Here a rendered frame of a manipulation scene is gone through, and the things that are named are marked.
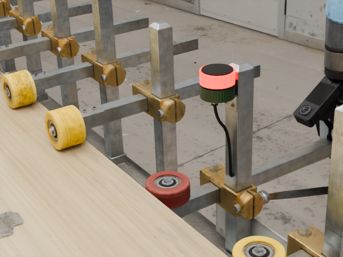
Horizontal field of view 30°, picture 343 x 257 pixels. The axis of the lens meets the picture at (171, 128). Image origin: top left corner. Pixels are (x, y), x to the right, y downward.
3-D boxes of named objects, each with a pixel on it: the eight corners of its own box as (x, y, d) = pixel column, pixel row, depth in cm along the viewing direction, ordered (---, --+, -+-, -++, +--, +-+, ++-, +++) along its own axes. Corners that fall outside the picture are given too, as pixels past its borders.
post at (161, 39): (171, 216, 150) (163, 18, 129) (179, 224, 148) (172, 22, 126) (158, 222, 149) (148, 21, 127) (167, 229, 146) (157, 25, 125)
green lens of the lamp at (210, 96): (220, 86, 112) (220, 74, 111) (242, 97, 107) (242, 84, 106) (192, 94, 109) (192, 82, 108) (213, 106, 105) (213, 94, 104)
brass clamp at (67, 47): (60, 43, 182) (58, 25, 180) (82, 55, 172) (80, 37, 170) (41, 47, 179) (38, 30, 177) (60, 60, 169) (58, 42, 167)
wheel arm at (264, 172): (322, 153, 139) (323, 135, 137) (334, 159, 136) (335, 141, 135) (152, 221, 118) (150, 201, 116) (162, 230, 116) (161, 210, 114)
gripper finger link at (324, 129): (347, 152, 141) (349, 115, 137) (328, 161, 138) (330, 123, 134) (337, 147, 144) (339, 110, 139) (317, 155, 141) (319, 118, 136)
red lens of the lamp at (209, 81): (220, 73, 111) (220, 60, 110) (242, 83, 106) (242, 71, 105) (192, 81, 108) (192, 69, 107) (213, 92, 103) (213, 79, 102)
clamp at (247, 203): (219, 183, 129) (219, 162, 127) (264, 214, 119) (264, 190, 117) (197, 193, 127) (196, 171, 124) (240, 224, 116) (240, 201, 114)
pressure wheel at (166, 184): (175, 214, 124) (173, 163, 119) (199, 234, 118) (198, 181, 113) (140, 229, 120) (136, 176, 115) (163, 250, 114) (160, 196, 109)
